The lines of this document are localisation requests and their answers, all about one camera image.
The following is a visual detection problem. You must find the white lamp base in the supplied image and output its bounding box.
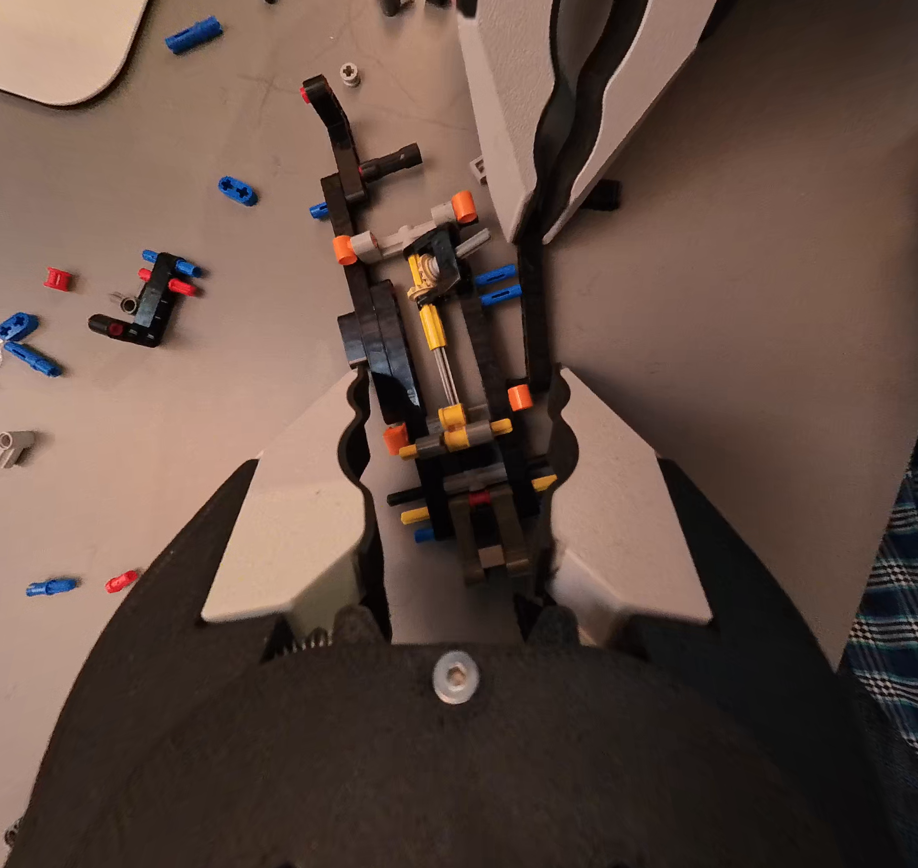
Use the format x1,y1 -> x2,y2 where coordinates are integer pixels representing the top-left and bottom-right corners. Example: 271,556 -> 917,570
0,0 -> 169,105

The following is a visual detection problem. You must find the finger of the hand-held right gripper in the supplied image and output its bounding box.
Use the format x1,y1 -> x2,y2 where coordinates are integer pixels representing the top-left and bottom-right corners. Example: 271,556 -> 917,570
541,0 -> 741,247
458,0 -> 578,244

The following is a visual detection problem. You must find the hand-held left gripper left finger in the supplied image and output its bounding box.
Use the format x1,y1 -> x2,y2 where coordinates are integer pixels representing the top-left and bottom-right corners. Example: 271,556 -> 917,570
199,368 -> 394,643

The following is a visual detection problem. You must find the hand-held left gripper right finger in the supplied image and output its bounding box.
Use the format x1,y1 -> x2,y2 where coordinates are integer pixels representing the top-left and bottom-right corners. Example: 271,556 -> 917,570
515,366 -> 720,643

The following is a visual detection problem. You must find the black lego vehicle frame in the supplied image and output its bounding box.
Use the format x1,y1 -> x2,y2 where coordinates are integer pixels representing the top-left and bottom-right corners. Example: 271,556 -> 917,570
300,74 -> 560,586

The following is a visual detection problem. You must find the blue plaid cloth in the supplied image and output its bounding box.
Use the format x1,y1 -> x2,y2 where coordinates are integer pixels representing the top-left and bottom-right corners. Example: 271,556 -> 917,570
835,445 -> 918,711

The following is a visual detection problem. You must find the black angled lego beam assembly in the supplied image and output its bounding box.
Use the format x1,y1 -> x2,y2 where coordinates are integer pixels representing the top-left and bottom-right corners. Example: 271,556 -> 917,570
88,250 -> 204,349

